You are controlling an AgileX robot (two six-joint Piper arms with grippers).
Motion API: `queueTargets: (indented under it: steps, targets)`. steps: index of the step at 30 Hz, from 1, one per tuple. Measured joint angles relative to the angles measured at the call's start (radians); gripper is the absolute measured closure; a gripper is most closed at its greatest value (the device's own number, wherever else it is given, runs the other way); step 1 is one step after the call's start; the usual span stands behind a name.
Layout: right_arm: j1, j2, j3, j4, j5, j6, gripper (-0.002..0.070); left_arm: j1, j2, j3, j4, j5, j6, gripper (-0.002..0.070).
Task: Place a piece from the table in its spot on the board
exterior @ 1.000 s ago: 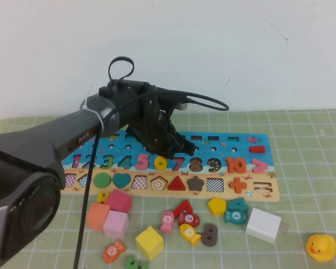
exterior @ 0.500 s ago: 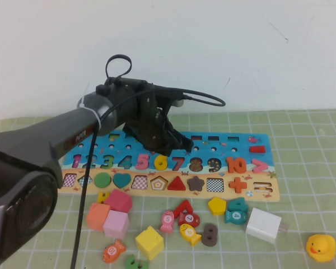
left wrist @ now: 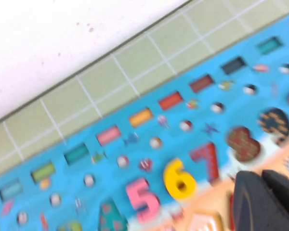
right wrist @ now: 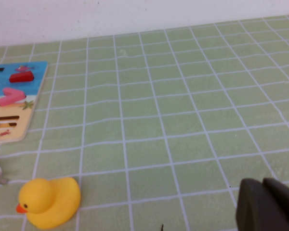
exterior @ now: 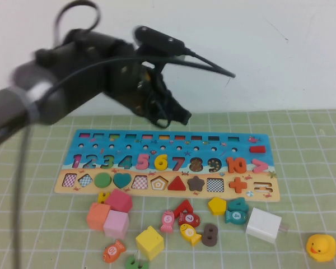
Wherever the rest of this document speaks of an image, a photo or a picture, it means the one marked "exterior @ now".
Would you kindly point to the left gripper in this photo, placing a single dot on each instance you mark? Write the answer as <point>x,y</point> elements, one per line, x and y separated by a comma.
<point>134,89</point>

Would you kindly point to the yellow number six piece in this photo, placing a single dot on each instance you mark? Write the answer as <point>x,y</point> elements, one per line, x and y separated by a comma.
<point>156,162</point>

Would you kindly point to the pink number five piece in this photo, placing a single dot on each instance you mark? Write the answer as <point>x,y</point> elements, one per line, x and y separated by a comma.
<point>142,156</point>

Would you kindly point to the red triangle piece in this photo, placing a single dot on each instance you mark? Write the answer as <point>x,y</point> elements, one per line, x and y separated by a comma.
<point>177,185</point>

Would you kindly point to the brown star piece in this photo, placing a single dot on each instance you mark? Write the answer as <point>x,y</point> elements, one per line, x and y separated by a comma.
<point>196,183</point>

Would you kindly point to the orange number ten piece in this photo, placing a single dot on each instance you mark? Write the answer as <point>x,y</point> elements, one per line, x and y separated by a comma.
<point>229,165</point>

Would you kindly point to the blue number puzzle board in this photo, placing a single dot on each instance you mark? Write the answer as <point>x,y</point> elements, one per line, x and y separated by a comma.
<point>245,144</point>

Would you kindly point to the teal heart piece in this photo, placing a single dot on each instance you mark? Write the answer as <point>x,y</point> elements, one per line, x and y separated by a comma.
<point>121,180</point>

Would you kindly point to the red number seven piece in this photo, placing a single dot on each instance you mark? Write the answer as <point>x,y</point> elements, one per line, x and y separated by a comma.
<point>187,204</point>

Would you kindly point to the red rectangle puzzle piece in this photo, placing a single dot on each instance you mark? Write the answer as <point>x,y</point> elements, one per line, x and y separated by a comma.
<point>257,149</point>

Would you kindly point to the green circle piece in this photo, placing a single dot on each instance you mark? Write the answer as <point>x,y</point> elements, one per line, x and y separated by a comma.
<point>102,180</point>

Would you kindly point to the orange plus piece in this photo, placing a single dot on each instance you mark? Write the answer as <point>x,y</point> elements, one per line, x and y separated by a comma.
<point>238,185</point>

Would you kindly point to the pink fish five piece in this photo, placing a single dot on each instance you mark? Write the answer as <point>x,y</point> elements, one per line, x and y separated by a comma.
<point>167,220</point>

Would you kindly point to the red fish seven piece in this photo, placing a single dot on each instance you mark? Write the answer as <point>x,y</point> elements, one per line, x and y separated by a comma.
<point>190,219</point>

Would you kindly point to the pink greater-than puzzle piece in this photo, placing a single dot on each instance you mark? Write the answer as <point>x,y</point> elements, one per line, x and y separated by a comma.
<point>263,166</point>

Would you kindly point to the small yellow wooden piece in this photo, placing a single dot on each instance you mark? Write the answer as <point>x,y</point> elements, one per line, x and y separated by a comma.
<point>101,198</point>

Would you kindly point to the yellow fish six piece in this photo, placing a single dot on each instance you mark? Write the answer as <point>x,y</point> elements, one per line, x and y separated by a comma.
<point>189,232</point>

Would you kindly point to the teal number four piece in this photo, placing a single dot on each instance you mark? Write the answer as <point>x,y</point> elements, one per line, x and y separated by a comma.
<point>243,208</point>

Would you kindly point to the teal fish four piece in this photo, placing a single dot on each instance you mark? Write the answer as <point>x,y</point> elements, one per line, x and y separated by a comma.
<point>236,216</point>

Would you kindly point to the brown number eight piece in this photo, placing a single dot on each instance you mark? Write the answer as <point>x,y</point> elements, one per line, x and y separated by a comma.
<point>210,235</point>

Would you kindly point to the orange fish ten piece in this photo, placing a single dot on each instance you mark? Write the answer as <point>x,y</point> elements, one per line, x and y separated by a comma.
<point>112,251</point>

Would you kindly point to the green number piece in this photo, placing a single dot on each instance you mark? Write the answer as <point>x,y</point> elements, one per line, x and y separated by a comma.
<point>130,263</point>

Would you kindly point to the magenta cube block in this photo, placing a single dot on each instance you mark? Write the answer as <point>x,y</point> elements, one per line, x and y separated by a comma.
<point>119,200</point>

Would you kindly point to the yellow pentagon block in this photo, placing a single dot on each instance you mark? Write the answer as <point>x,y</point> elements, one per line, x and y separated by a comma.
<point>217,206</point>

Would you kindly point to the pink cube block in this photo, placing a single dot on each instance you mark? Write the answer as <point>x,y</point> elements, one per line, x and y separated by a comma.
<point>115,224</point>

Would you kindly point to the orange cube block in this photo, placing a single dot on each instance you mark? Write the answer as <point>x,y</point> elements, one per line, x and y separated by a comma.
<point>96,217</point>

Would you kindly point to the yellow cube block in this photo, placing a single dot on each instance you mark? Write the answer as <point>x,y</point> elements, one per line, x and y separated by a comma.
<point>149,243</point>

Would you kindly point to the white zip tie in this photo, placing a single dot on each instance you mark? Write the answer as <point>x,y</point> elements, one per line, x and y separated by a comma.
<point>30,109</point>

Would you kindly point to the white charger adapter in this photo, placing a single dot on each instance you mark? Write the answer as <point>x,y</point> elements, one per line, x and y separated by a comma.
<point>261,225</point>

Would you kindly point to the yellow rubber duck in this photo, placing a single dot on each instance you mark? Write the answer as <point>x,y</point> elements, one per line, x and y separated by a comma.
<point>323,246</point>

